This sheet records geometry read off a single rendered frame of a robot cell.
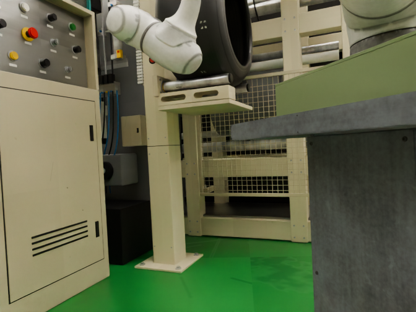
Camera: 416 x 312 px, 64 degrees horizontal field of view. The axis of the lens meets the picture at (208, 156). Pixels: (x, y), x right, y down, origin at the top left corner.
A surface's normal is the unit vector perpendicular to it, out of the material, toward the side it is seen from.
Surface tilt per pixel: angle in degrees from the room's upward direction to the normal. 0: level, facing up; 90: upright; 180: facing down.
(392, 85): 90
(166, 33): 90
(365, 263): 90
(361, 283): 90
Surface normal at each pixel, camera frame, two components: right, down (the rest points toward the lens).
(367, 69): -0.91, 0.06
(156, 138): -0.39, 0.04
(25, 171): 0.92, -0.04
